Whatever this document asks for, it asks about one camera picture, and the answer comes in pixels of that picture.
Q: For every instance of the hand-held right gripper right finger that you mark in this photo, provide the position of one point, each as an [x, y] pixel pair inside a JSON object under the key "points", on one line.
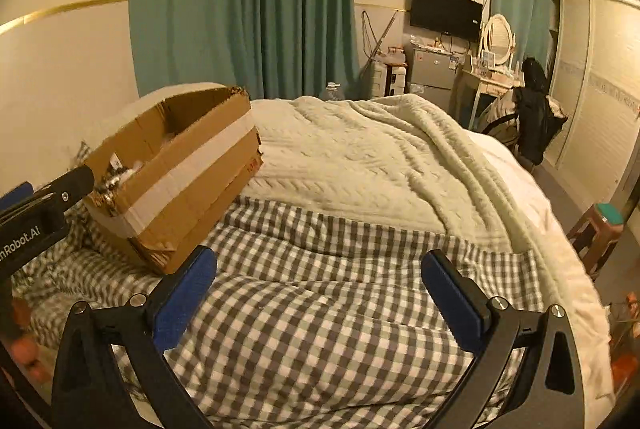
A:
{"points": [[452, 299]]}

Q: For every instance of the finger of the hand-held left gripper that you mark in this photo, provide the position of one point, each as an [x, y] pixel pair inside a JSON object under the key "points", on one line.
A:
{"points": [[17, 195], [65, 191]]}

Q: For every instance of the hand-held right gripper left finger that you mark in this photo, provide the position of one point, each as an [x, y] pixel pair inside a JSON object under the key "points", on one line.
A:
{"points": [[186, 296]]}

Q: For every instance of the cardboard box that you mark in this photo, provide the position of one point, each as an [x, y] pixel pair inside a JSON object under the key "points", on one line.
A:
{"points": [[200, 189]]}

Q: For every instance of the person's left hand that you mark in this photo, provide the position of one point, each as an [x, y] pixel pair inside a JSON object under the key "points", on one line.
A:
{"points": [[27, 354]]}

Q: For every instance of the grey checked bed sheet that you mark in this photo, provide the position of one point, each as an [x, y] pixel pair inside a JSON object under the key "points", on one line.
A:
{"points": [[325, 309]]}

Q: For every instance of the cream knitted blanket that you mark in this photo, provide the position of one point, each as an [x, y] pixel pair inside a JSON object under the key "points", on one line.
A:
{"points": [[375, 149]]}

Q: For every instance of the red orange object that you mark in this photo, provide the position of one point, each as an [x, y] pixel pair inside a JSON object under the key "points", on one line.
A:
{"points": [[625, 319]]}

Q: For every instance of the teal topped stool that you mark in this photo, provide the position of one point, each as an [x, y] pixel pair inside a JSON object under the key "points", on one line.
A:
{"points": [[607, 216]]}

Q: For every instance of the black clothing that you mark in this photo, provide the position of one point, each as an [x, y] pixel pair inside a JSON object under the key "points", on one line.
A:
{"points": [[537, 119]]}

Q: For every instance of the white dressing table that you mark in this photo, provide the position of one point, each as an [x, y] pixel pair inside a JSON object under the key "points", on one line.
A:
{"points": [[475, 89]]}

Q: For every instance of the short white appliance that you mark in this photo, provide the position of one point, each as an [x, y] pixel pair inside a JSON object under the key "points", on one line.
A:
{"points": [[398, 81]]}

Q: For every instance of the grey small fridge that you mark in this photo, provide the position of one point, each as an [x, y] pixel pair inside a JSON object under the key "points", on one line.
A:
{"points": [[432, 74]]}

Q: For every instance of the tall white appliance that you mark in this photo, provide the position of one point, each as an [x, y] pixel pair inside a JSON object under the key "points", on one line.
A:
{"points": [[378, 81]]}

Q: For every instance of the white wardrobe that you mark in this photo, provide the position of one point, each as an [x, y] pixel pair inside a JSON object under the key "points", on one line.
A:
{"points": [[600, 109]]}

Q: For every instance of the wide teal curtain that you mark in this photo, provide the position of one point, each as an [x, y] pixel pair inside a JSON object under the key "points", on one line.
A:
{"points": [[240, 9]]}

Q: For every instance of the oval white mirror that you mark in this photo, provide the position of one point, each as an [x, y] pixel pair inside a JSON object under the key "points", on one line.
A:
{"points": [[499, 40]]}

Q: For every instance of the black television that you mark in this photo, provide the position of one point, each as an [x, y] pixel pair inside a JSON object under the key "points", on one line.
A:
{"points": [[445, 11]]}

